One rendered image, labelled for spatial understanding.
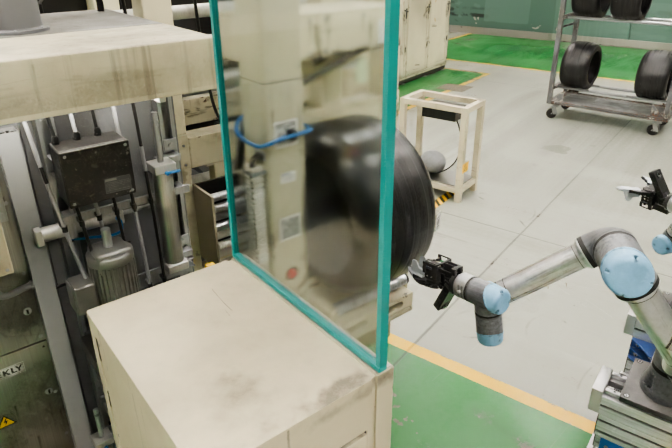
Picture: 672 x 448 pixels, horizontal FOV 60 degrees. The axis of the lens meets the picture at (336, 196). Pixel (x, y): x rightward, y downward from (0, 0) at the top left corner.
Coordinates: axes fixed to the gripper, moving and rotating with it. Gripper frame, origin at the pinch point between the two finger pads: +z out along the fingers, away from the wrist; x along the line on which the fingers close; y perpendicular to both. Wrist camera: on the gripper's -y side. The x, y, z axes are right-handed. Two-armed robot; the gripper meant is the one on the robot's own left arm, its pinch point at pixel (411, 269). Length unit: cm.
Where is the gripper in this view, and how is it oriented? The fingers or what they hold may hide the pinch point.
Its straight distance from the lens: 187.7
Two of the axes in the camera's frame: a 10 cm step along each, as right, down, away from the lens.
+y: -0.8, -9.4, -3.2
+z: -6.1, -2.1, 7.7
